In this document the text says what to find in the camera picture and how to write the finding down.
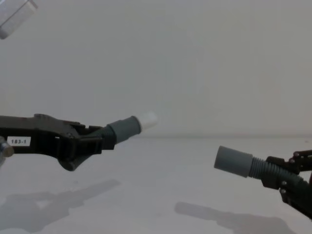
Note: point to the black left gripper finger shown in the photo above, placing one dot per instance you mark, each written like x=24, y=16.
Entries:
x=80, y=129
x=83, y=148

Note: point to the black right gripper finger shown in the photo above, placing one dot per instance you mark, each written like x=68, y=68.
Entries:
x=275, y=181
x=290, y=163

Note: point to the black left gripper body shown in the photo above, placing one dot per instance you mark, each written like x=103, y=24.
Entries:
x=41, y=136

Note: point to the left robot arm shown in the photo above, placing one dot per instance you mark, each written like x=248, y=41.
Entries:
x=14, y=17

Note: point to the white table cloth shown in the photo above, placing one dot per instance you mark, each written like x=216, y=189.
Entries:
x=156, y=195

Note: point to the white curtain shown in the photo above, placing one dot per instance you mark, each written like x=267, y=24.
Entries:
x=170, y=61

